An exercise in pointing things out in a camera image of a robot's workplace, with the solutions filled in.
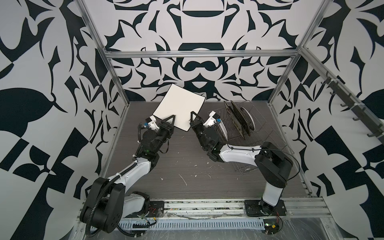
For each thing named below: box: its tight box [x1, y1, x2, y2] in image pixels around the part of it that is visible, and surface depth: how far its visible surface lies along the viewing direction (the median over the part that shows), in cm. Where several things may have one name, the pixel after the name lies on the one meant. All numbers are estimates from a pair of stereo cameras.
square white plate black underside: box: [152, 83, 206, 132], surface depth 81 cm
